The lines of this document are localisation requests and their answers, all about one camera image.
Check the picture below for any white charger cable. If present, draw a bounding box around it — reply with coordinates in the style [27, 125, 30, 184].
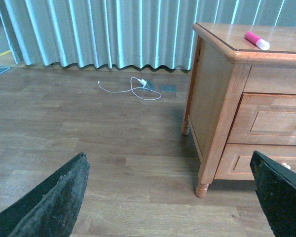
[97, 77, 162, 101]

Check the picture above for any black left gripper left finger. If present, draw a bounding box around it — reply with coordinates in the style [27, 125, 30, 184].
[0, 153, 90, 237]

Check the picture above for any wooden nightstand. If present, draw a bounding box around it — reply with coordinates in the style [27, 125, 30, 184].
[182, 22, 296, 198]

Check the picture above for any pink marker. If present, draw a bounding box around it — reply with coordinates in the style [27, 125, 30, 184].
[244, 32, 270, 51]

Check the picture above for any grey pleated curtain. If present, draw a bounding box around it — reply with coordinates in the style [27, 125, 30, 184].
[0, 0, 296, 70]

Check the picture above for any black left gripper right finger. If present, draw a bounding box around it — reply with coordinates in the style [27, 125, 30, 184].
[250, 151, 296, 237]

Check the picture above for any open floor socket cover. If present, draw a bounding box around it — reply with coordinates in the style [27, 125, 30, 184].
[141, 80, 155, 91]

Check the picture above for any grey floor socket plate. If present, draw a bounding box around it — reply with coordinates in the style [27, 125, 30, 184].
[160, 85, 177, 92]

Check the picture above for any lower drawer wooden knob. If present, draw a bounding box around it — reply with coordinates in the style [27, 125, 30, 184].
[280, 162, 291, 170]

